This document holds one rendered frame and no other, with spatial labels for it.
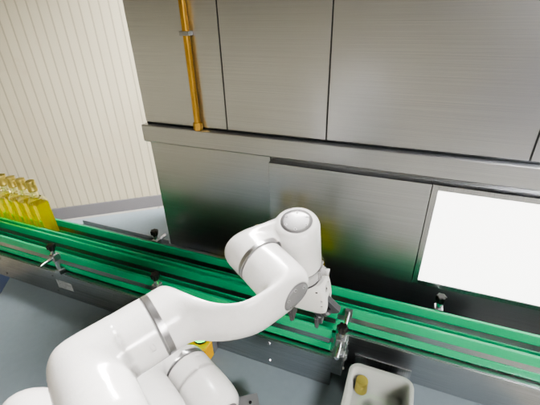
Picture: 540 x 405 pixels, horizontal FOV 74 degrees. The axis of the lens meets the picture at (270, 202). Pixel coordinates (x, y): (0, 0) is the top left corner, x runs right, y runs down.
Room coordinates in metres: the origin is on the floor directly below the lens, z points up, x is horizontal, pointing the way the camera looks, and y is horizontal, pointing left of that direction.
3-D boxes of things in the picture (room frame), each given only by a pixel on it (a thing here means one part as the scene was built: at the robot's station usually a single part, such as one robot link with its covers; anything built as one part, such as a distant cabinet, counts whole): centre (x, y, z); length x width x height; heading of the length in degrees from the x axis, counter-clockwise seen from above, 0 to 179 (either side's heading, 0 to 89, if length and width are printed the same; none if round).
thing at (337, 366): (0.69, -0.19, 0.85); 0.09 x 0.04 x 0.07; 157
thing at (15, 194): (1.33, 1.05, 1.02); 0.06 x 0.06 x 0.28; 67
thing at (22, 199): (1.30, 1.00, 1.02); 0.06 x 0.06 x 0.28; 67
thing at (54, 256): (1.04, 0.81, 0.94); 0.07 x 0.04 x 0.13; 157
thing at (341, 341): (0.67, -0.19, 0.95); 0.17 x 0.03 x 0.12; 157
